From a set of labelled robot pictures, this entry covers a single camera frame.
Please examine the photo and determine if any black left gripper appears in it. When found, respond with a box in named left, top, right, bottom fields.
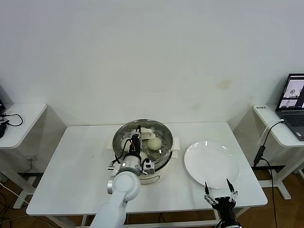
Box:
left=129, top=124, right=143, bottom=156

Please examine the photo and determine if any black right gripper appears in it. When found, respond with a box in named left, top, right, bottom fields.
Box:
left=204, top=178, right=238, bottom=223

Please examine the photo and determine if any glass lid cream handle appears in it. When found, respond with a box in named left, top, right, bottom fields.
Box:
left=113, top=120, right=173, bottom=165

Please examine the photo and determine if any perforated steel steamer basket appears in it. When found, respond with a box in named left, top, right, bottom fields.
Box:
left=105, top=119, right=181, bottom=171

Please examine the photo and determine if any white round plate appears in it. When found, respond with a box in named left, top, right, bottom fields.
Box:
left=184, top=140, right=240, bottom=190

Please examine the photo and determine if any white side table with sticker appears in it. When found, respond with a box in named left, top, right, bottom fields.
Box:
left=252, top=104, right=304, bottom=200

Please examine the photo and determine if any grey laptop with dark screen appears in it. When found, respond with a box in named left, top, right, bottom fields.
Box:
left=275, top=73, right=304, bottom=142

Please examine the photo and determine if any laptop with pink screen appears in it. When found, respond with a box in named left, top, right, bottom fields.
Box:
left=0, top=84, right=12, bottom=114

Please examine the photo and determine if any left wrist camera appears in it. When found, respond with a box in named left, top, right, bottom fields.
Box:
left=142, top=159, right=155, bottom=175

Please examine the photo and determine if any black power adapter cable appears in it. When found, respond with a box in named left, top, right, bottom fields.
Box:
left=253, top=122, right=285, bottom=228

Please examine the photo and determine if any white flat cable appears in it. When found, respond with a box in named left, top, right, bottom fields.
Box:
left=257, top=120, right=285, bottom=145

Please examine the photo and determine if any white main table frame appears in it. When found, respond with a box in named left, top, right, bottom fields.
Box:
left=47, top=209, right=250, bottom=228

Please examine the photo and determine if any thin black looped cable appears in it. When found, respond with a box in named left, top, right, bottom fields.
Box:
left=0, top=113, right=23, bottom=127

